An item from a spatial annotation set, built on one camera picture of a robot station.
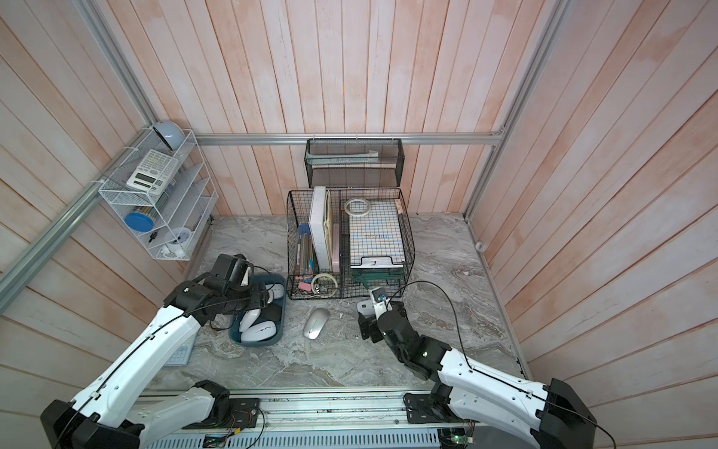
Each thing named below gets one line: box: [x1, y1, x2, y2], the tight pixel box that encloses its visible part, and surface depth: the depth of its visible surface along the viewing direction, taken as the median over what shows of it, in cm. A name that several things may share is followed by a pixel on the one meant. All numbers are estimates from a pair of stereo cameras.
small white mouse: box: [241, 320, 277, 342], surface depth 87 cm
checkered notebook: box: [348, 199, 405, 266], surface depth 90 cm
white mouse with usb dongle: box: [357, 299, 375, 319], surface depth 94 cm
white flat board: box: [308, 186, 331, 270], surface depth 90 cm
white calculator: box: [126, 148, 179, 196], surface depth 78 cm
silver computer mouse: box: [302, 307, 331, 340], surface depth 91 cm
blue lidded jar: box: [124, 212, 155, 232], surface depth 78 cm
